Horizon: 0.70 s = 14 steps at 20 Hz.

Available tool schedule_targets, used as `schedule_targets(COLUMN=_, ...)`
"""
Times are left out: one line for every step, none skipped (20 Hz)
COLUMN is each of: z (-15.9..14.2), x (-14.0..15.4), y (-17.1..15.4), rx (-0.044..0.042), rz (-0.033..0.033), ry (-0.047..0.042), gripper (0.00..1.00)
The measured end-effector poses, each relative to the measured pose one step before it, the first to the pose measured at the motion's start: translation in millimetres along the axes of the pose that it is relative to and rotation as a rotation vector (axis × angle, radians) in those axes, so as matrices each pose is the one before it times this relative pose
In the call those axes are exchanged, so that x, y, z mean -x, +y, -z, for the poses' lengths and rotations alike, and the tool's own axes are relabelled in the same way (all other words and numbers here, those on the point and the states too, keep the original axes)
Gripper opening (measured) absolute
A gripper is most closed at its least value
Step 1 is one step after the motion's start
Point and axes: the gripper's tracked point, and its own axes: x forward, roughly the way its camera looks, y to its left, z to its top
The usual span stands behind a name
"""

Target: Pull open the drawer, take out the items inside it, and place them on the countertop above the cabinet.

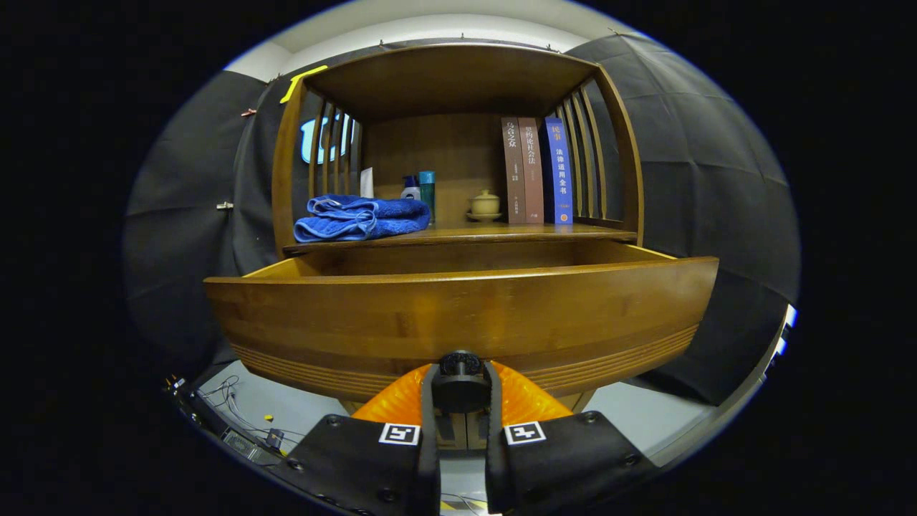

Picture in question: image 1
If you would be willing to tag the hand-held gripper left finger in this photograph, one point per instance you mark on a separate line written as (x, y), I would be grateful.
(430, 459)

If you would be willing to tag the folded blue towel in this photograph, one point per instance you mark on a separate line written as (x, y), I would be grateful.
(358, 215)

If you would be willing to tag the beige lidded teacup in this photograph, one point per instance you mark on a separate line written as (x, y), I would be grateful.
(486, 206)

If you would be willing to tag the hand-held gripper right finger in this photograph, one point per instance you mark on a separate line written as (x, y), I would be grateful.
(494, 466)

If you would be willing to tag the grey floor box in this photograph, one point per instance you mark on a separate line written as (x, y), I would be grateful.
(242, 443)

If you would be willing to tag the wooden drawer with black knob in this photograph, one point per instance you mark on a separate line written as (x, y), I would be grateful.
(458, 322)

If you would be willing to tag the wooden cabinet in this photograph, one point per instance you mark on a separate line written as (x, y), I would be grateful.
(458, 79)

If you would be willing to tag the blue book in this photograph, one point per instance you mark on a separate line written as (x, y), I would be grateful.
(559, 172)

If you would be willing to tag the teal bottle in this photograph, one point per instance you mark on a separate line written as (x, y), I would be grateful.
(427, 193)

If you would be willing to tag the wooden countertop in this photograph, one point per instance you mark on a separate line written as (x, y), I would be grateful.
(501, 231)

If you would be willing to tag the dark brown book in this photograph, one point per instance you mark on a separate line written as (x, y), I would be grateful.
(514, 172)

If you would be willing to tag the white tube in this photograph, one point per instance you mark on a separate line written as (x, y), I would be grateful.
(367, 183)

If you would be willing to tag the reddish brown book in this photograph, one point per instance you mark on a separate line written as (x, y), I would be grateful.
(531, 172)

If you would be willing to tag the black floor device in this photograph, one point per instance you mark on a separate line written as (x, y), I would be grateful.
(175, 384)

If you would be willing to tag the white bottle with blue cap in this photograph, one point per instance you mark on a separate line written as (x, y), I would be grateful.
(410, 192)

